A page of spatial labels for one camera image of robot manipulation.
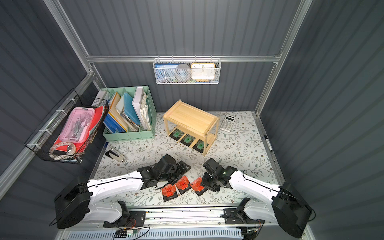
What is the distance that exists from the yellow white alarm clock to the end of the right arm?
55 centimetres

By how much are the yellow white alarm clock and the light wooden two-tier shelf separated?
0.61 ft

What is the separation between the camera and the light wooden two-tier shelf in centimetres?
85

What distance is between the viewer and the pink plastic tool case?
701mm

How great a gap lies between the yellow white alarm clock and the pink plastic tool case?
0.60m
